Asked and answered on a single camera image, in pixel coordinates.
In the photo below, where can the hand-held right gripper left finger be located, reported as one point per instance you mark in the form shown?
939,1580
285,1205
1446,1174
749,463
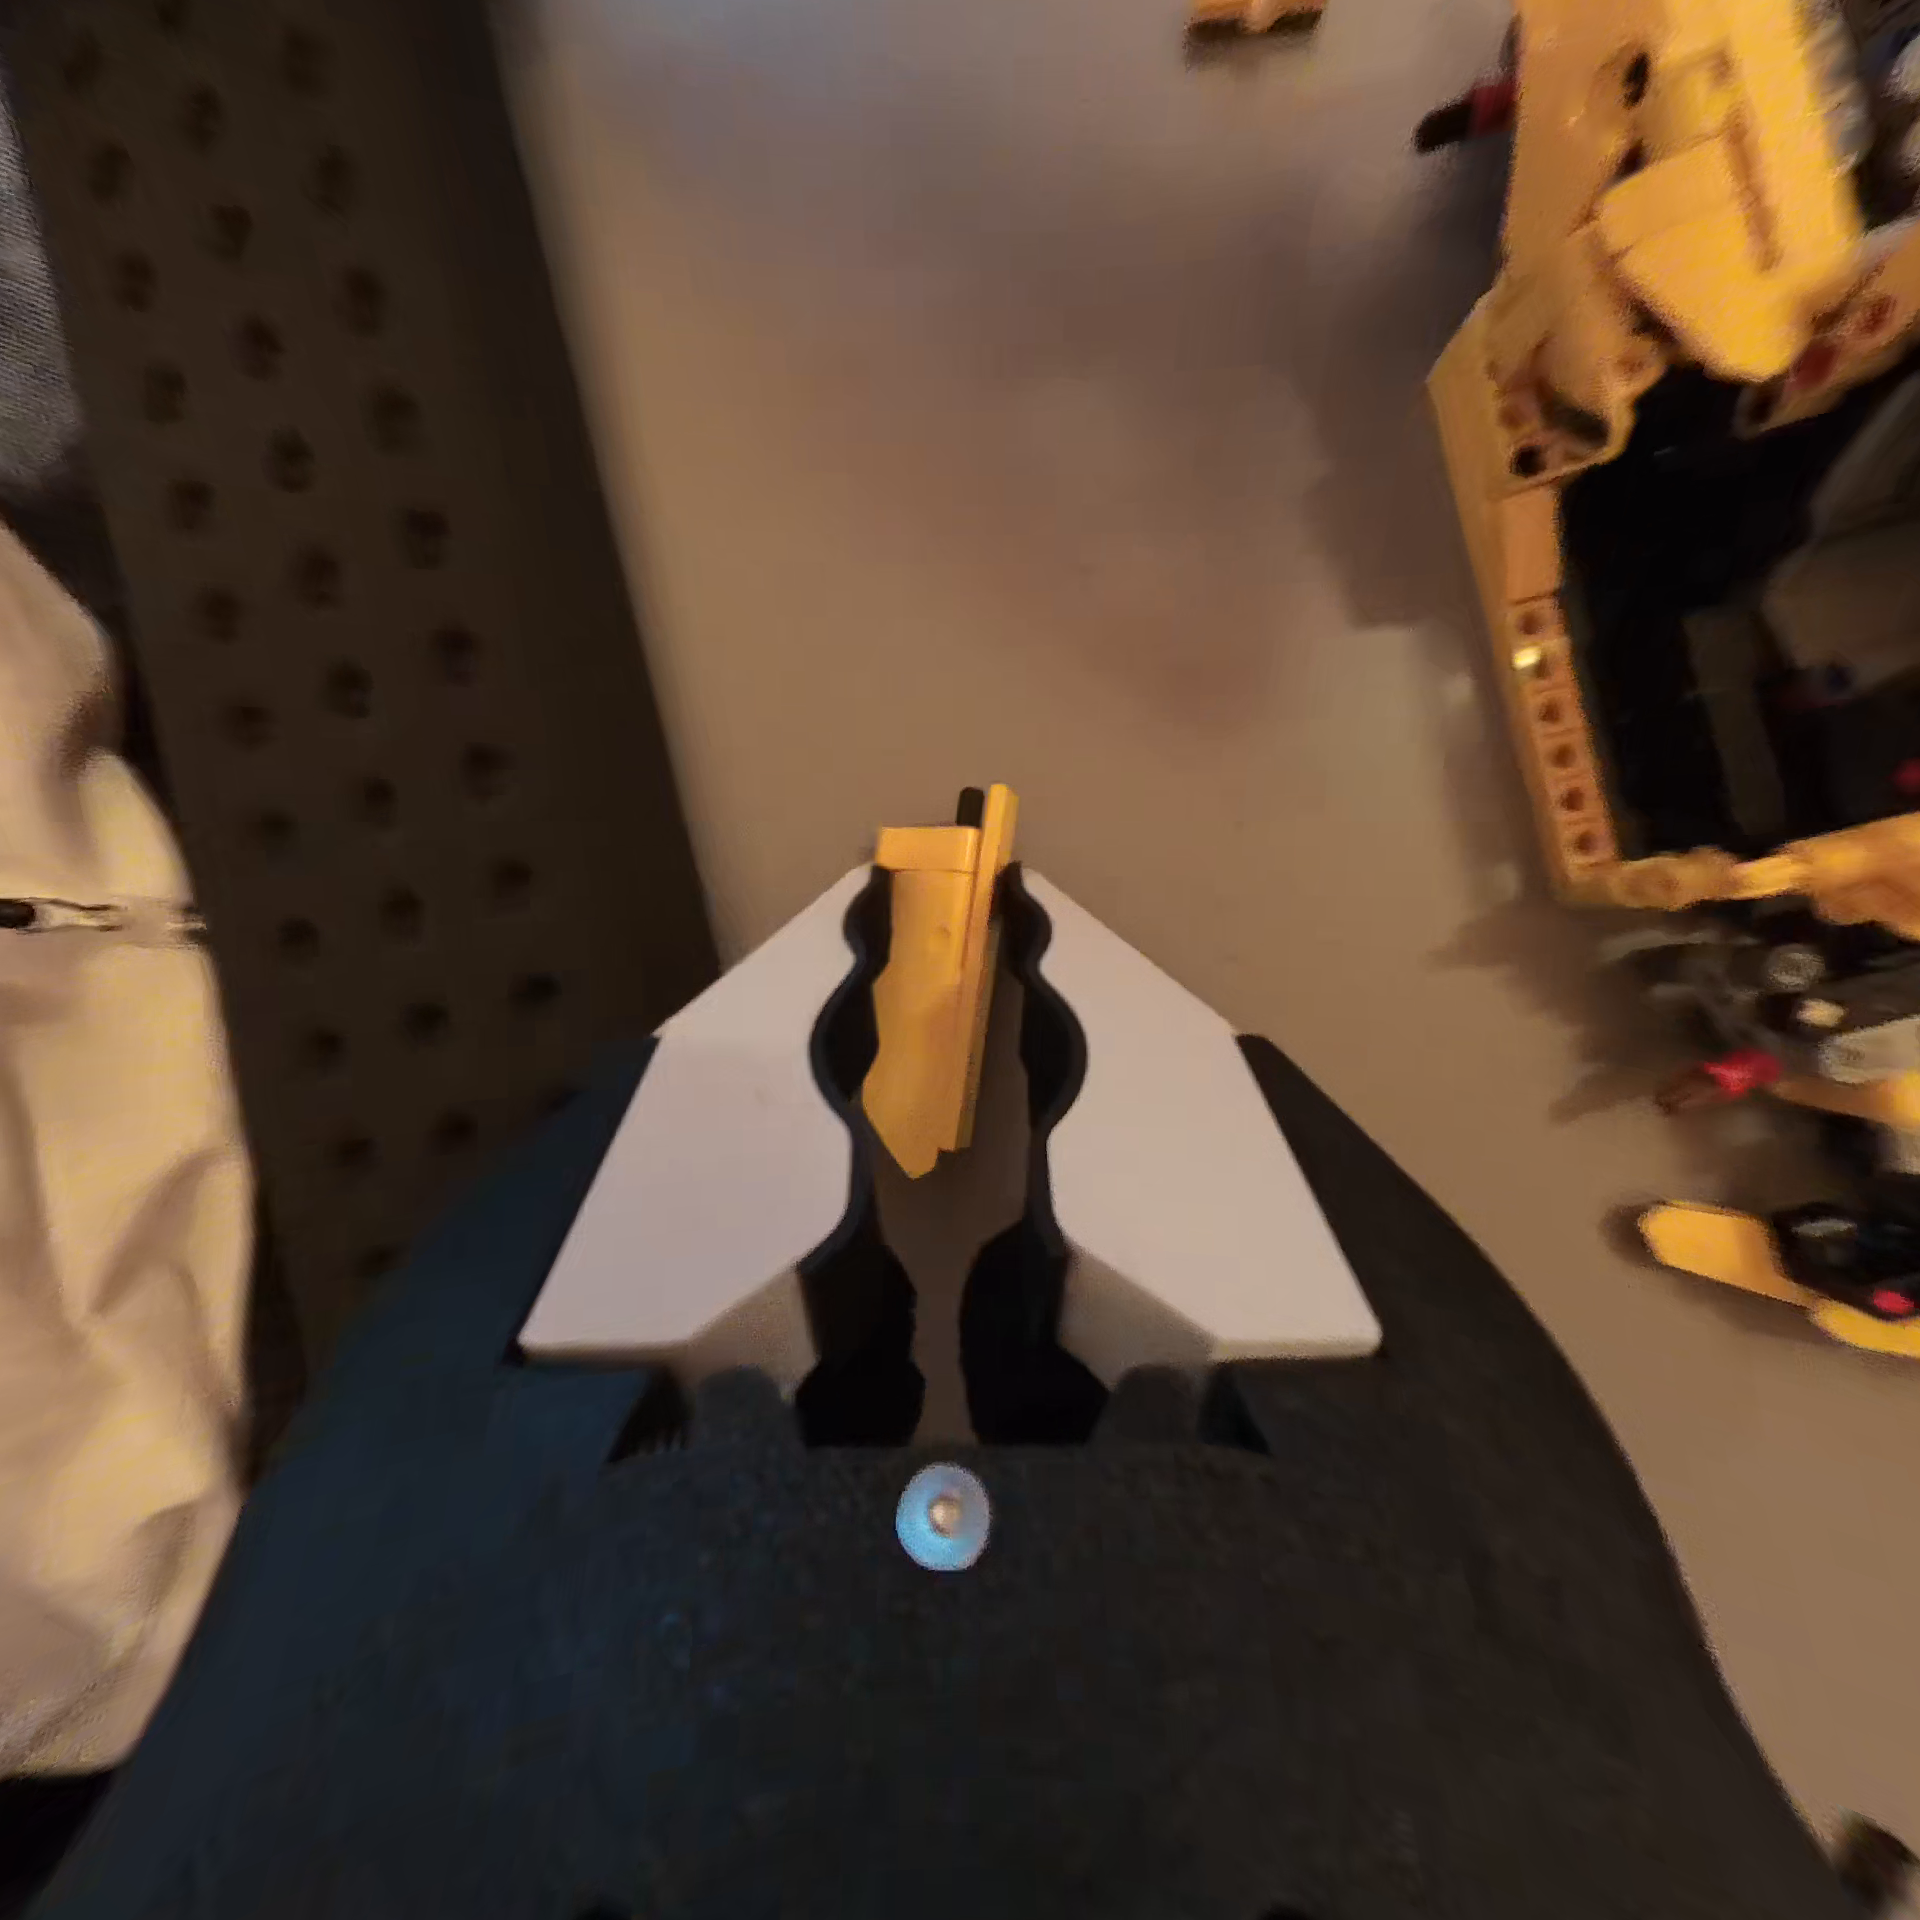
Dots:
690,1201

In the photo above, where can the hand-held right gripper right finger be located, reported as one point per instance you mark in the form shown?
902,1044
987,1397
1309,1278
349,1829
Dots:
1201,1201

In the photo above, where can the yellow panel subassembly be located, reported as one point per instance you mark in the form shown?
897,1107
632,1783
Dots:
938,990

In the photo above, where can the yellow toy car model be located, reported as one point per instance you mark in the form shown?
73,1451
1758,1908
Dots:
1693,224

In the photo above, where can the grey desk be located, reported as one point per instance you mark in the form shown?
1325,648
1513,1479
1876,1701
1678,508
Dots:
1050,452

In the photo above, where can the pile of yellow bricks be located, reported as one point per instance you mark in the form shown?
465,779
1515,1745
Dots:
1253,12

